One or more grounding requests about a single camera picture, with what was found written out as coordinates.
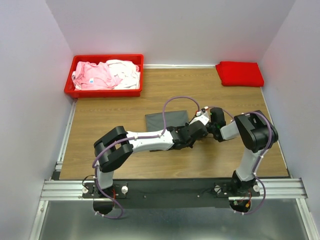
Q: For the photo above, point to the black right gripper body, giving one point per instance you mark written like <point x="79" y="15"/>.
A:
<point x="210" y="126"/>

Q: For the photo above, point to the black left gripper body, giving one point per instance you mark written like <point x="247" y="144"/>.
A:
<point x="190" y="144"/>

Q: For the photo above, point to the dark grey t shirt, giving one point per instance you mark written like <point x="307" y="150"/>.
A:
<point x="155" y="122"/>

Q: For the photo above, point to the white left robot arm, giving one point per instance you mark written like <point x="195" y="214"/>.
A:
<point x="115" y="147"/>

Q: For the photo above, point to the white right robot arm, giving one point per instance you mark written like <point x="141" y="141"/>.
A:
<point x="257" y="134"/>

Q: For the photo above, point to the folded red t shirt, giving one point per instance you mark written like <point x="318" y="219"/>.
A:
<point x="240" y="74"/>

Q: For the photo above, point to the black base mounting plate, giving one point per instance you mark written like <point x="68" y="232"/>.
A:
<point x="173" y="193"/>

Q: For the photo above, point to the white t shirt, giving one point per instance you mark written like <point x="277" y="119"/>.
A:
<point x="127" y="72"/>

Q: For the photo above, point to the red plastic bin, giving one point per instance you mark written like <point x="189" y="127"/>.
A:
<point x="137" y="59"/>

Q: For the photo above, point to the pink t shirt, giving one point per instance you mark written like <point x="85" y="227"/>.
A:
<point x="93" y="77"/>

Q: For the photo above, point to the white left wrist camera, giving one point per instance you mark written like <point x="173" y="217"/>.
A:
<point x="201" y="116"/>

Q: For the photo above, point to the aluminium frame rail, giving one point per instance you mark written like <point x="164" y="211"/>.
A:
<point x="63" y="214"/>

